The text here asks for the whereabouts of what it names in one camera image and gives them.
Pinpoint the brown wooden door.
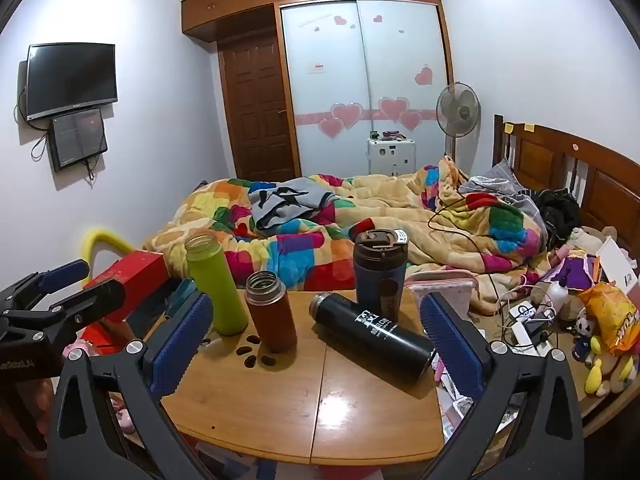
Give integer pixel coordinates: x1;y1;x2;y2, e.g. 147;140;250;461
219;30;295;182

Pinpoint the grey black garment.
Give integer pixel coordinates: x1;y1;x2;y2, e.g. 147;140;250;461
247;178;335;232

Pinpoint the small wall monitor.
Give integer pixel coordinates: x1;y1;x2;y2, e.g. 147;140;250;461
48;108;107;171

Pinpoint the yellow curved tube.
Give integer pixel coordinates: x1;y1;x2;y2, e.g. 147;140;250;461
80;229;136;285

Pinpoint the orange snack bag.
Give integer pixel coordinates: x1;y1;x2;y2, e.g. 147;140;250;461
578;283;639;353

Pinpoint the colourful patchwork blanket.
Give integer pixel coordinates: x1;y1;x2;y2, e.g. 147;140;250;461
143;157;550;315

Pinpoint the wooden headboard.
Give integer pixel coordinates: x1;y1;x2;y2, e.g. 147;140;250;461
492;115;640;260

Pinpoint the black cable on bed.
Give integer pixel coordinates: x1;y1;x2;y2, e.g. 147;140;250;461
426;196;507;311

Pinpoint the red box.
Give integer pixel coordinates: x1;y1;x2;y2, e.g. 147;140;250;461
81;250;169;354

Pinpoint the wooden table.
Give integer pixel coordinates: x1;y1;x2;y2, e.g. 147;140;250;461
163;292;444;466

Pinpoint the red thermos cup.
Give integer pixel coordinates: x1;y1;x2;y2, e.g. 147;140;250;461
244;271;297;353

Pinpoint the pink phone stand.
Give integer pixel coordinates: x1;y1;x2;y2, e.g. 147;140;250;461
405;270;478;321

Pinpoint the white power strip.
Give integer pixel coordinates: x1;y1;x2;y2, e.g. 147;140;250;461
506;301;555;358

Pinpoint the green bottle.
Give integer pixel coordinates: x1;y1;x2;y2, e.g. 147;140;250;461
184;231;248;336

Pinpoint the black clothing pile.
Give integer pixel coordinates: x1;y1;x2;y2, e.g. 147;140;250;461
532;188;582;250

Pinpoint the white paper card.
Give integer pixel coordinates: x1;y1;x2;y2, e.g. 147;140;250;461
597;236;638;294

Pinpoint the black thermos lying down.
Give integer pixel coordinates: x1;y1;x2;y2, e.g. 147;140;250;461
309;292;435;380

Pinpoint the yellow plush toy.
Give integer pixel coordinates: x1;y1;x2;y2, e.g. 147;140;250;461
584;336;639;398

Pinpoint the standing fan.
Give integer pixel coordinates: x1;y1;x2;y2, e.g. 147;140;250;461
435;81;482;159

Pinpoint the white sliding wardrobe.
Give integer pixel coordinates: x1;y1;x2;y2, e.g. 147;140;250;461
281;0;448;177

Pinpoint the wall television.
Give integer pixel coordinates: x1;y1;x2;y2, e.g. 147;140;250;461
25;42;118;122

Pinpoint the dark blue tumbler brown lid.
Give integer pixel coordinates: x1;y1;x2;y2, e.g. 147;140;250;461
354;229;409;322

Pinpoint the white small cabinet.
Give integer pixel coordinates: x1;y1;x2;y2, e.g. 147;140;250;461
368;131;416;177

